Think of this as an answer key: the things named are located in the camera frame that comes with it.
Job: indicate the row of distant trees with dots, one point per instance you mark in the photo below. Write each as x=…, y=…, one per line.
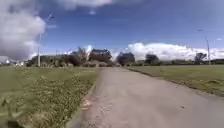
x=126, y=58

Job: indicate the green grass field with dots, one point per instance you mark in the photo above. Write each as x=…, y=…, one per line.
x=186, y=73
x=40, y=90

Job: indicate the building with dark roof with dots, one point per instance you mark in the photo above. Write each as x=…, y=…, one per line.
x=100, y=53

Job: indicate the tall street light pole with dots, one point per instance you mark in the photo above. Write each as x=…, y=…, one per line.
x=39, y=50
x=208, y=50

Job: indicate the grey concrete path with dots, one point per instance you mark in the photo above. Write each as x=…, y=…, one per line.
x=133, y=103

